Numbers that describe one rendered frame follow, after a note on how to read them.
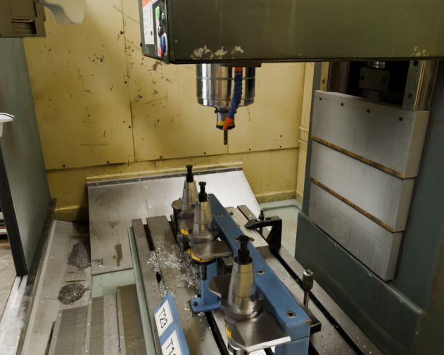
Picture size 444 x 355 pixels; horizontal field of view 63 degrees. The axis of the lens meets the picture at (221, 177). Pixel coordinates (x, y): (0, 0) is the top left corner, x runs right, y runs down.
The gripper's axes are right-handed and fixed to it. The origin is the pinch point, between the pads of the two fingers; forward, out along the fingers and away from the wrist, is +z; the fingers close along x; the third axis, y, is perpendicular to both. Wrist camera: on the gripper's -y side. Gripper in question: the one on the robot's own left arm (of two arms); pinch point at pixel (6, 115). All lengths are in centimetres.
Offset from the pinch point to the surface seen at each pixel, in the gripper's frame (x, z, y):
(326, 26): 32, 63, -17
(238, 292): 56, 37, 18
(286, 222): -76, 114, 88
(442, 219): 33, 100, 30
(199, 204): 34, 37, 14
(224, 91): 7, 51, -3
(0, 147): -30.8, -11.2, 14.5
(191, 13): 32, 38, -19
